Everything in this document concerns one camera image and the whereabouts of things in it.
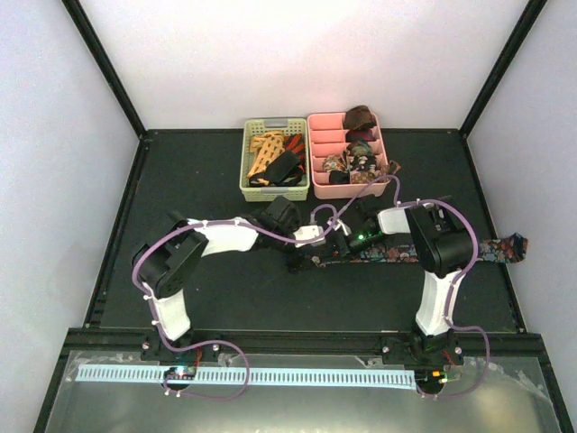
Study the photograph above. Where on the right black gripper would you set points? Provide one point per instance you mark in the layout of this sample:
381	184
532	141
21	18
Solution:
343	248

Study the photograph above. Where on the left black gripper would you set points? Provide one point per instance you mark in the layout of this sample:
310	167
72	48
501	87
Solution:
299	266

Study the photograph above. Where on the navy floral tie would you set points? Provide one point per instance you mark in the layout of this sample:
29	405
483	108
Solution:
508	250

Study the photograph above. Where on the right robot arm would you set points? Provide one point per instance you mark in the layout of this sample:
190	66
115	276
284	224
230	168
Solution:
446	247

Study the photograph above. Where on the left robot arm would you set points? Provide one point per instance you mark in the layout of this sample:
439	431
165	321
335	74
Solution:
162	267

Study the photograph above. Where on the black rolled tie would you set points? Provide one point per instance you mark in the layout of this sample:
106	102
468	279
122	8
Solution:
338	177

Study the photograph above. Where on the brown dotted rolled tie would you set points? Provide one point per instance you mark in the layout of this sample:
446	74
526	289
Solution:
366	173

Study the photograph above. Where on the dark floral rolled tie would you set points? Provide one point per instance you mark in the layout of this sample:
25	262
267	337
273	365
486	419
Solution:
363	163

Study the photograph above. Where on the tan paisley rolled tie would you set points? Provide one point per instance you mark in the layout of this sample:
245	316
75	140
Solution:
334	162

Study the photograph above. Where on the green floral rolled tie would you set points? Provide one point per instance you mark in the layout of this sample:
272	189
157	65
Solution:
359	148

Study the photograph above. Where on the red blue rolled tie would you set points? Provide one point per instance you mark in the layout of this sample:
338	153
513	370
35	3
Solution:
366	135

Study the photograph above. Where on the pink divided organizer tray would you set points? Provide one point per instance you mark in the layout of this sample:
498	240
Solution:
327	137

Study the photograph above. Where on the red black striped tie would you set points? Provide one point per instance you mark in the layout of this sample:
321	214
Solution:
296	143

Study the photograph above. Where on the orange patterned tie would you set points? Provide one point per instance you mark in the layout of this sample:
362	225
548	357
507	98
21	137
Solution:
266	147

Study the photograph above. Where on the green plastic basket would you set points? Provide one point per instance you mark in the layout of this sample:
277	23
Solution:
266	194

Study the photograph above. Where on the left controller board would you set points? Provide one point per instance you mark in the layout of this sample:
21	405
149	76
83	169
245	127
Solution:
180	372

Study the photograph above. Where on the controller board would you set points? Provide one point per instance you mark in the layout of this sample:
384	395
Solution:
180	372
434	376

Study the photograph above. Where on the right controller board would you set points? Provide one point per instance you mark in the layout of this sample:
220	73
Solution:
434	376

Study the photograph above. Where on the clear acrylic sheet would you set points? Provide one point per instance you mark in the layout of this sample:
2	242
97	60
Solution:
508	394

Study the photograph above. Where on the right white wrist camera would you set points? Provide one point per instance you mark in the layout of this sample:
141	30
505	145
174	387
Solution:
340	225

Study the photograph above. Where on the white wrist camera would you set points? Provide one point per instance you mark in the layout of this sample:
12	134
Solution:
311	235
340	225

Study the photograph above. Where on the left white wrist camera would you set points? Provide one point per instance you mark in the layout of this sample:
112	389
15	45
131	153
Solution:
311	235

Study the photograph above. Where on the light blue slotted cable duct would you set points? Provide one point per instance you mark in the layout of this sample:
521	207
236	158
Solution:
254	376

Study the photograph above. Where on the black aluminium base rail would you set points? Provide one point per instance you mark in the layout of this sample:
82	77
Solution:
392	347

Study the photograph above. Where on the right black frame post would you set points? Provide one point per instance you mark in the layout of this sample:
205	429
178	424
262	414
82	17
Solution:
514	42

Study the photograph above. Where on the black frame post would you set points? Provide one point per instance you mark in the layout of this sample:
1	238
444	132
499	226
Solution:
97	50
514	42

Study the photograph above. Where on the left black frame post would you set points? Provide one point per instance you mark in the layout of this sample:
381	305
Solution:
97	50

